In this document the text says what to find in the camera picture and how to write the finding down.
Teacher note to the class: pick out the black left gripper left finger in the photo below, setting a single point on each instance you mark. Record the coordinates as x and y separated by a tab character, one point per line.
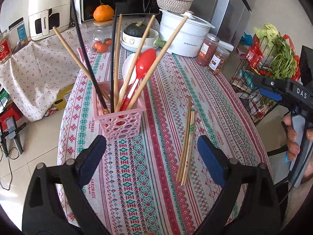
43	212

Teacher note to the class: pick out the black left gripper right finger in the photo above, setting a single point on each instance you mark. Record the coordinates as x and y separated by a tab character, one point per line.
247	203

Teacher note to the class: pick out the bamboo chopstick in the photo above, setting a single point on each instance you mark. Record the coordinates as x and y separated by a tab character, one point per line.
184	156
184	139
189	146

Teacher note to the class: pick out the wooden chopstick long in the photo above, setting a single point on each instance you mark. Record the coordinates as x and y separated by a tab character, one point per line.
138	91

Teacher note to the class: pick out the person's right hand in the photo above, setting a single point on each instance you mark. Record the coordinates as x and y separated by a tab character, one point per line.
294	149

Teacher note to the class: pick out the green leafy vegetables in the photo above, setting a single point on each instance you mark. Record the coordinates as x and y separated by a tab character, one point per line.
278	53

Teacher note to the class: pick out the jar of dried rings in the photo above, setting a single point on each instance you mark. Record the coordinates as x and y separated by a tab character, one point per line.
218	59

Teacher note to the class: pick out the jar of red dried fruit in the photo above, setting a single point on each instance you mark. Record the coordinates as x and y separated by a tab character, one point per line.
207	50

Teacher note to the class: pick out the patterned striped tablecloth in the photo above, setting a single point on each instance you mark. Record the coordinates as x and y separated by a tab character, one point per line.
134	189

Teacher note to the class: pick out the yellow cardboard box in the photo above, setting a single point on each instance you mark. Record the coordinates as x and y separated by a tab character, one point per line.
61	101

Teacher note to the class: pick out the white electric cooking pot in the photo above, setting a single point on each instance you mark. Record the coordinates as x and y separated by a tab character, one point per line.
191	36

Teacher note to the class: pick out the grey refrigerator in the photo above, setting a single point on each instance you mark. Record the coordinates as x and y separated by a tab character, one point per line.
230	17

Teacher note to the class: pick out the wooden chopstick far left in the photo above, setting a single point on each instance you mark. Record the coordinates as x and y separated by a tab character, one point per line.
78	63

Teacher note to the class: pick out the pink perforated utensil basket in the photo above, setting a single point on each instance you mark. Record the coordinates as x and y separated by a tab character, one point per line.
118	125

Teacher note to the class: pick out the white floral cloth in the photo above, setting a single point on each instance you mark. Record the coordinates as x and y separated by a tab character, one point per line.
35	74

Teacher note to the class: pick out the red plastic spoon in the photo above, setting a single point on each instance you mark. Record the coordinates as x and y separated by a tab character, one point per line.
142	66

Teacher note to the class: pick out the woven lidded basket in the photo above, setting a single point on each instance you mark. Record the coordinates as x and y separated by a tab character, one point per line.
175	6

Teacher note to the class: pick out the wooden chopstick leaning right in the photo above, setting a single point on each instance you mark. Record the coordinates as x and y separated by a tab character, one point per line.
130	72

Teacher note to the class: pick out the red label jar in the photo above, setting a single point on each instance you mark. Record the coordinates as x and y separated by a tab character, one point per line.
5	47

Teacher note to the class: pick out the dark green squash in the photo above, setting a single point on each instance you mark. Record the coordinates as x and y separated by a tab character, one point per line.
136	29

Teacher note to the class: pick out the white ceramic casserole dish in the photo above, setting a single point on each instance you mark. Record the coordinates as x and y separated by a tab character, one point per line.
131	43

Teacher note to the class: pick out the black lid blue label jar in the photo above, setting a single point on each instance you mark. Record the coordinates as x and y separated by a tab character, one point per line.
17	33

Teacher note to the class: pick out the glass jar with tomatoes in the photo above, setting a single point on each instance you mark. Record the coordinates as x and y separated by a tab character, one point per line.
101	36

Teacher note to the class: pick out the orange tangerine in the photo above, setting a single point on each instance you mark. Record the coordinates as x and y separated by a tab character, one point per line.
103	12

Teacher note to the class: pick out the cream air fryer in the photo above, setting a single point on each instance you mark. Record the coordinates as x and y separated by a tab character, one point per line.
46	14

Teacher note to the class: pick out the black wire rack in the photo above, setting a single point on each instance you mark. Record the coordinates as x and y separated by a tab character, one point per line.
256	105

